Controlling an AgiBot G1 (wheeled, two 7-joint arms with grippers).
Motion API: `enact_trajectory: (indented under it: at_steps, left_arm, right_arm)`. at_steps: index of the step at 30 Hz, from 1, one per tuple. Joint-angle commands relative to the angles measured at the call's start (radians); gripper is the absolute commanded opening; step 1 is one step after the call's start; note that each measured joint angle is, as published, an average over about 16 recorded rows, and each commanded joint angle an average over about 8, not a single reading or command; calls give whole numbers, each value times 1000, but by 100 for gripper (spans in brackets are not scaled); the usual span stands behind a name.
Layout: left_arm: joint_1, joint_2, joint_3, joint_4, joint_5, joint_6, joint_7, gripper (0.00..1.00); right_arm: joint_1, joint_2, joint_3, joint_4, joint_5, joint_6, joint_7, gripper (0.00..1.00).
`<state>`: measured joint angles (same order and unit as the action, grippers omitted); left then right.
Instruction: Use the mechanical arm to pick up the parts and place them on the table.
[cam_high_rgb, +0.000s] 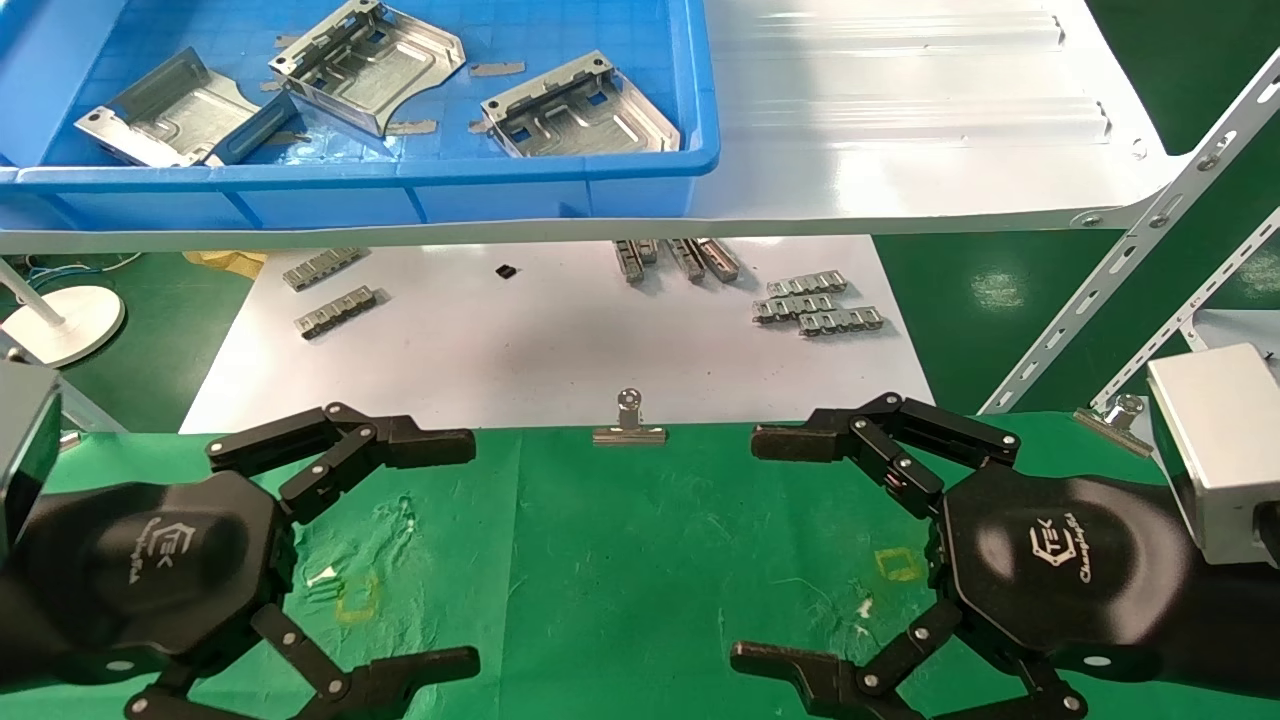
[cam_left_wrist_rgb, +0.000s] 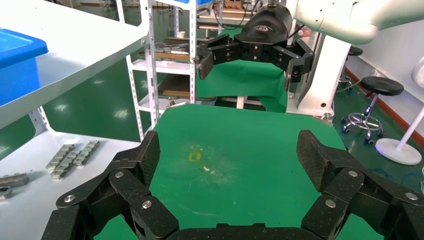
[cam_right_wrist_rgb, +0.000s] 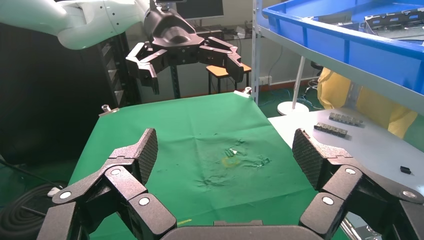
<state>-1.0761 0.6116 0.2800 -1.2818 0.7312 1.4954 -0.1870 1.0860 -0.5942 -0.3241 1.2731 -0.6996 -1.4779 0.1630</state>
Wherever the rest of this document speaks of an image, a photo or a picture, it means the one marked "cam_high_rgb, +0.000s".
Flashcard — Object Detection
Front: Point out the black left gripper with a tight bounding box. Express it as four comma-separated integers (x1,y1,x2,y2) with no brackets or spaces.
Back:
28,402,481,720

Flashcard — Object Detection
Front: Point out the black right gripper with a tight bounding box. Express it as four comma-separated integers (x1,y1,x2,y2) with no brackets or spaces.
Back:
730,392,1201,720

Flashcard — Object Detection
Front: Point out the grey sheet metal part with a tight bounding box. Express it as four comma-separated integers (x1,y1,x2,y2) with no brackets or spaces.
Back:
268,0,467,138
75,47,298,168
481,50,682,159

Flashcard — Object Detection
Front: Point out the green cloth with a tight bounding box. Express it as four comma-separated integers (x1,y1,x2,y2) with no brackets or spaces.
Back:
0,412,1280,720

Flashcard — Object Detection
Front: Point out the silver binder clip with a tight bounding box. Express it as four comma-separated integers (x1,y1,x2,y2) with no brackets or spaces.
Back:
592,388,668,446
1074,394,1154,458

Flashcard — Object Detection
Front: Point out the white floor sheet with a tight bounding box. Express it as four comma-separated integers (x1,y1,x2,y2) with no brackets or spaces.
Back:
180,236,936,434

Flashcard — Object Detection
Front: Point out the grey aluminium bar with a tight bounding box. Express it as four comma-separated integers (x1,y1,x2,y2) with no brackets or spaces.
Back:
60,378,128,434

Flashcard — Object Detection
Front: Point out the yellow plastic bag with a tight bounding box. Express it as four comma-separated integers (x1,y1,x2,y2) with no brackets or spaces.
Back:
183,250,269,279

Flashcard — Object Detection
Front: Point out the blue plastic bin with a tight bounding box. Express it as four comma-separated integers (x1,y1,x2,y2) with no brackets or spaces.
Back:
0,0,721,233

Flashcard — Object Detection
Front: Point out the white perforated angle bar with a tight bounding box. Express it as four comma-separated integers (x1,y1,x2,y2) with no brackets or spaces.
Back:
978,50,1280,415
1090,205,1280,411

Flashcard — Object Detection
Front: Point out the white round stand base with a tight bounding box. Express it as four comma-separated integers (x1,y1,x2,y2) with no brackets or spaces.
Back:
0,258,127,368

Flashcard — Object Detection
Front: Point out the white metal shelf panel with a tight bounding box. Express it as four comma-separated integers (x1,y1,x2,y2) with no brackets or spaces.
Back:
0,0,1191,254

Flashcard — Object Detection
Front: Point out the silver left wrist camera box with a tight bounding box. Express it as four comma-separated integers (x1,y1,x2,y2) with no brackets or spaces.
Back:
0,360,63,561

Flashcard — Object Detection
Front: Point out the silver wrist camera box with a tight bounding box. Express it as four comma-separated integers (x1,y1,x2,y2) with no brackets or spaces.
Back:
1147,343,1280,567
0,360,63,561

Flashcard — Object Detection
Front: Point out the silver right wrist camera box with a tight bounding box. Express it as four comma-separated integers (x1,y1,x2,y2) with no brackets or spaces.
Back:
1147,343,1280,567

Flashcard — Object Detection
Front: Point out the thin floor cable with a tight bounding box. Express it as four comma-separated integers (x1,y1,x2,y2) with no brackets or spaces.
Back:
20,252,146,285

